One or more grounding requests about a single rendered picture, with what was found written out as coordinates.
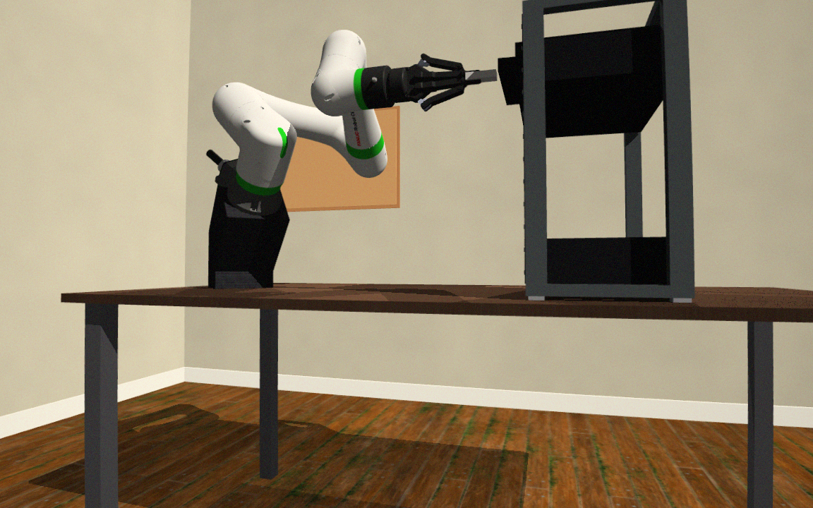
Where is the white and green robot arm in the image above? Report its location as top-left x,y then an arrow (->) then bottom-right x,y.
206,30 -> 395,216

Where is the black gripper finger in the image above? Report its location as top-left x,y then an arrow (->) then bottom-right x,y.
414,73 -> 498,111
414,54 -> 498,81

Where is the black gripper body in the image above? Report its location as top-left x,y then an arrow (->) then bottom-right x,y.
388,64 -> 433,103

